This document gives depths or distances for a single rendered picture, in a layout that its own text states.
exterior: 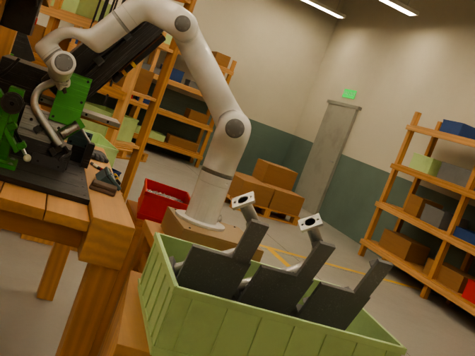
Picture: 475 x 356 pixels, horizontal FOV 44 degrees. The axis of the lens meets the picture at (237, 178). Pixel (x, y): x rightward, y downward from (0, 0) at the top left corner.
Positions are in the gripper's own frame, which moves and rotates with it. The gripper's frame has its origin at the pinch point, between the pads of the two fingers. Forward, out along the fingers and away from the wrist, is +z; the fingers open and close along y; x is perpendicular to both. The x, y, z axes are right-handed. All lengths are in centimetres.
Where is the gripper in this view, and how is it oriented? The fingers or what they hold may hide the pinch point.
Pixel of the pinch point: (56, 80)
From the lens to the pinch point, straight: 242.5
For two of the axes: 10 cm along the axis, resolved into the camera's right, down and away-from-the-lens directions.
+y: -4.3, -8.9, -1.3
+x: -8.2, 4.5, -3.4
